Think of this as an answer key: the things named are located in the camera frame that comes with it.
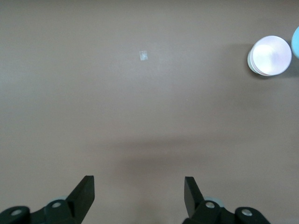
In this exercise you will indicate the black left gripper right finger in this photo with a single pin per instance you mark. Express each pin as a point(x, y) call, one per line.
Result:
point(192, 200)

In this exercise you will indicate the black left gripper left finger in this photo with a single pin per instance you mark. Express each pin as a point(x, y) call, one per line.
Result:
point(81, 200)

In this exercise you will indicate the white bowl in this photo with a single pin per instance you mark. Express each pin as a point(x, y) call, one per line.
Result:
point(249, 61)
point(272, 56)

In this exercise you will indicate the blue bowl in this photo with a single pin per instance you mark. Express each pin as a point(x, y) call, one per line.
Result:
point(296, 42)

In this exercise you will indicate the brown table cover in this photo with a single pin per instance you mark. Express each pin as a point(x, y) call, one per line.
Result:
point(116, 105)

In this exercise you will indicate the clear tape piece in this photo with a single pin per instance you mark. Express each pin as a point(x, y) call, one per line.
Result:
point(143, 56)

